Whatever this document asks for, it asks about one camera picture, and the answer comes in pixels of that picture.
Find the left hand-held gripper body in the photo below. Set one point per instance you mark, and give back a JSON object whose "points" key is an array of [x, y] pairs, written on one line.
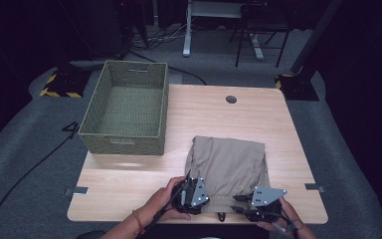
{"points": [[192, 195]]}

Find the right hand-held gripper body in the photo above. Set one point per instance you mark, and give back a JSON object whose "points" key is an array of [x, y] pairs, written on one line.
{"points": [[267, 199]]}

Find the khaki pants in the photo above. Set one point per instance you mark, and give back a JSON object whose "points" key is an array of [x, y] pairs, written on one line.
{"points": [[229, 166]]}

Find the green woven basket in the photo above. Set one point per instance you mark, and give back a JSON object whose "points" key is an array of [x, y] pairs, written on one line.
{"points": [[129, 109]]}

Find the person's right hand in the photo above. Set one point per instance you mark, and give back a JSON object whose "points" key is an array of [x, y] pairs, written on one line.
{"points": [[291, 215]]}

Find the person's left hand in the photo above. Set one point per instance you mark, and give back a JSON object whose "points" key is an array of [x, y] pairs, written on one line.
{"points": [[160, 202]]}

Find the grey tape piece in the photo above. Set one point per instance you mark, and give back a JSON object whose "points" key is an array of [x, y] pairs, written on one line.
{"points": [[315, 187], [78, 190]]}

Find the grey table grommet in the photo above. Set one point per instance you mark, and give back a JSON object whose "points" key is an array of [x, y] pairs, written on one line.
{"points": [[231, 99]]}

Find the black yellow-striped stand base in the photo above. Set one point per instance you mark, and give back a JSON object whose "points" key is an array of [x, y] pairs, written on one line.
{"points": [[66, 84], [298, 88]]}

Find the black slanted pole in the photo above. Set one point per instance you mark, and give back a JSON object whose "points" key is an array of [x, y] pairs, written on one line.
{"points": [[315, 36]]}

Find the black metal chair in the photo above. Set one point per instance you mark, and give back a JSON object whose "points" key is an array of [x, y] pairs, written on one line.
{"points": [[262, 26]]}

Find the white desk frame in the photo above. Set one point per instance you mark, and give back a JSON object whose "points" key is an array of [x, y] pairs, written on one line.
{"points": [[187, 33]]}

